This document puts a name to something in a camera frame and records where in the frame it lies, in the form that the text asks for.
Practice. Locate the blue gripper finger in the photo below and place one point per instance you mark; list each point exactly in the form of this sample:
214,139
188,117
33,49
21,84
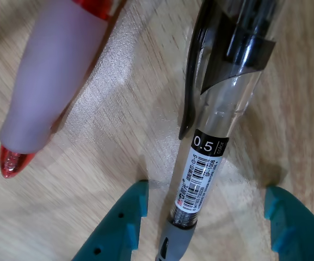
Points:
303,231
113,233

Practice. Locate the red retractable pen pale grip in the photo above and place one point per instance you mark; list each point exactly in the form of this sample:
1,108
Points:
56,68

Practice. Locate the clear retractable pen grey grip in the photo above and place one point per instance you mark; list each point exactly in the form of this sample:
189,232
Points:
203,174

